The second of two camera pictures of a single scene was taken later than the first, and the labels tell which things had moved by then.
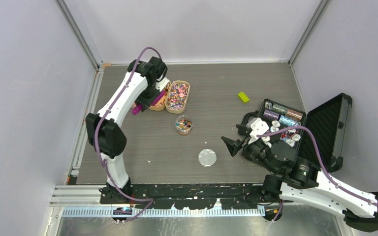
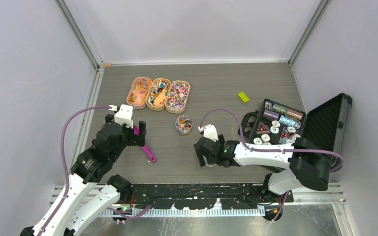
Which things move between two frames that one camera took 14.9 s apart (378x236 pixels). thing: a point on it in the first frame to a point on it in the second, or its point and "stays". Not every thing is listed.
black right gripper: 233,145 to 202,159
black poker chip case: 327,123 stays
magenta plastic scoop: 139,107 to 152,158
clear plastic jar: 183,125 stays
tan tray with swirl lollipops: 177,93 stays
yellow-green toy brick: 243,97 stays
